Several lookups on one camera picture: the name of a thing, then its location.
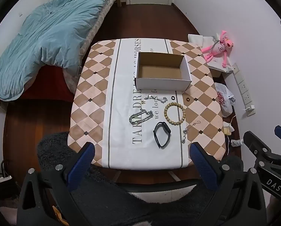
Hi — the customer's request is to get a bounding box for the wooden bead bracelet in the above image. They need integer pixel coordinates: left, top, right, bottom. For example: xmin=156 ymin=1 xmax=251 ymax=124
xmin=164 ymin=102 xmax=186 ymax=126

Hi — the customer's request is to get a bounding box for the white charging cable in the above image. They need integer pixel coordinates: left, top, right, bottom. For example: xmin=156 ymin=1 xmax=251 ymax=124
xmin=225 ymin=115 xmax=237 ymax=156

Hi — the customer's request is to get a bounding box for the stack of papers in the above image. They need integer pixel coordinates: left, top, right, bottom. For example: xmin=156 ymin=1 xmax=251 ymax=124
xmin=0 ymin=175 xmax=13 ymax=185

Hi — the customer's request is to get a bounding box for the thick silver chain bracelet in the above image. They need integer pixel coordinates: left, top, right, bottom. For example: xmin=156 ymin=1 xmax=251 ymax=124
xmin=129 ymin=107 xmax=154 ymax=125

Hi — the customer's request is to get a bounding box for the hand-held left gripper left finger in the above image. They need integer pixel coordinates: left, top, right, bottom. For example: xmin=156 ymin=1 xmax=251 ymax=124
xmin=17 ymin=142 xmax=95 ymax=226

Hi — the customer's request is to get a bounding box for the bed with patterned mattress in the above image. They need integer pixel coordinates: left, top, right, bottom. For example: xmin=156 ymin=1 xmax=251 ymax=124
xmin=0 ymin=0 xmax=122 ymax=104

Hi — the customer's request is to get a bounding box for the white power strip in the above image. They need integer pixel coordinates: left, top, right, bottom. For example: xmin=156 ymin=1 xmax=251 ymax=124
xmin=232 ymin=62 xmax=256 ymax=117

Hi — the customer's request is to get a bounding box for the checked tablecloth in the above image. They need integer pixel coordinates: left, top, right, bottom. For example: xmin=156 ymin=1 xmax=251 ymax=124
xmin=68 ymin=38 xmax=227 ymax=170

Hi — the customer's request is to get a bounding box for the blue duvet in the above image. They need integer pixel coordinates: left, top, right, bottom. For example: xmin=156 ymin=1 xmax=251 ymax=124
xmin=0 ymin=0 xmax=122 ymax=102

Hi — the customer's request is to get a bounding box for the pink plush toy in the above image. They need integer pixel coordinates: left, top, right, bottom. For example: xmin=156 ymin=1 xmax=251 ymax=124
xmin=201 ymin=30 xmax=234 ymax=68

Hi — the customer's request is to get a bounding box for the dark fuzzy clothing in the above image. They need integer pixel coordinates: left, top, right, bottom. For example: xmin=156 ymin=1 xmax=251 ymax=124
xmin=37 ymin=132 xmax=245 ymax=226

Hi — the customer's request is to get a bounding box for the black smart band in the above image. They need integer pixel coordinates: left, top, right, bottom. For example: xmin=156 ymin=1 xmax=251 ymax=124
xmin=153 ymin=122 xmax=171 ymax=149

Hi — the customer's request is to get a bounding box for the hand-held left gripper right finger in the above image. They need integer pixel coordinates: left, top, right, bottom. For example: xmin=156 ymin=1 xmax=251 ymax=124
xmin=189 ymin=142 xmax=267 ymax=226

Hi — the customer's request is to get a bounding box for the white plastic bag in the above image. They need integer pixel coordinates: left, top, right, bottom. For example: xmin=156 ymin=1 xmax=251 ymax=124
xmin=214 ymin=82 xmax=236 ymax=118

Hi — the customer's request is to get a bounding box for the yellow packet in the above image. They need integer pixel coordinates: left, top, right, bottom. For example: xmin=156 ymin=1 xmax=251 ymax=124
xmin=223 ymin=121 xmax=235 ymax=136

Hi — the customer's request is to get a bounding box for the cardboard box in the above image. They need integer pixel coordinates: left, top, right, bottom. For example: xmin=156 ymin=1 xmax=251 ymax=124
xmin=134 ymin=52 xmax=193 ymax=92

